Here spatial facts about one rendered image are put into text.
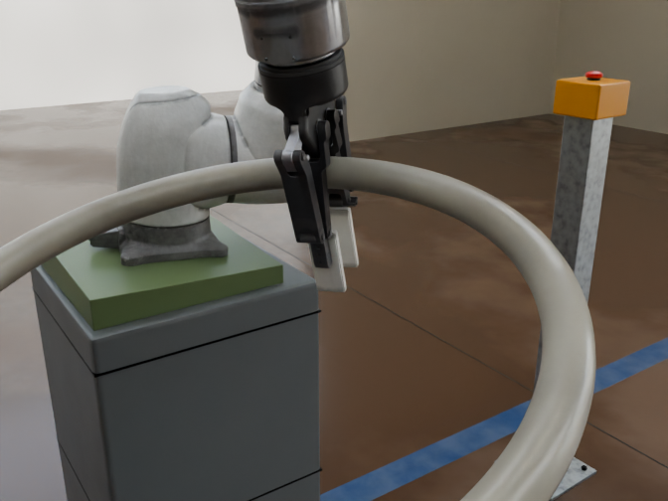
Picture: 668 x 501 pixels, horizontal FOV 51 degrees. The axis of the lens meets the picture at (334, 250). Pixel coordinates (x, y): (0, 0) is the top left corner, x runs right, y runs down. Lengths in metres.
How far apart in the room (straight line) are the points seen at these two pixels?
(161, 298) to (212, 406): 0.21
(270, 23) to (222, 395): 0.78
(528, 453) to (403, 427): 1.91
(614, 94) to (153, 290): 1.12
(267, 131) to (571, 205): 0.87
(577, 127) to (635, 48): 5.78
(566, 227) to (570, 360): 1.41
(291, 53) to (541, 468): 0.37
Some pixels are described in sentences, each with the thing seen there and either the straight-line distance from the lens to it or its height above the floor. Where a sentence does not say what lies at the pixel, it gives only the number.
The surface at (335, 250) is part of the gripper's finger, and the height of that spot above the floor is 1.04.
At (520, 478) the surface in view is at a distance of 0.36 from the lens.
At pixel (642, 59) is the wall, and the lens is 7.48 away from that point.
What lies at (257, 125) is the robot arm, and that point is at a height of 1.07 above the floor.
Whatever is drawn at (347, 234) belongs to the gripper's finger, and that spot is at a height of 1.04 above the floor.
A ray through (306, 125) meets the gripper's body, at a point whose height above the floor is 1.17.
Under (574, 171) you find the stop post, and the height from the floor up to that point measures 0.87.
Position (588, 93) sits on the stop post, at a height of 1.06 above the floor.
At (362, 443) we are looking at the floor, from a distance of 2.19.
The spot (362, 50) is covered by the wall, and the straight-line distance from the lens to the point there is 6.31.
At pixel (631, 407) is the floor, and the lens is 2.55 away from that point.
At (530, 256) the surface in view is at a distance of 0.50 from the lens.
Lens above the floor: 1.28
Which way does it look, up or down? 20 degrees down
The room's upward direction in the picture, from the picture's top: straight up
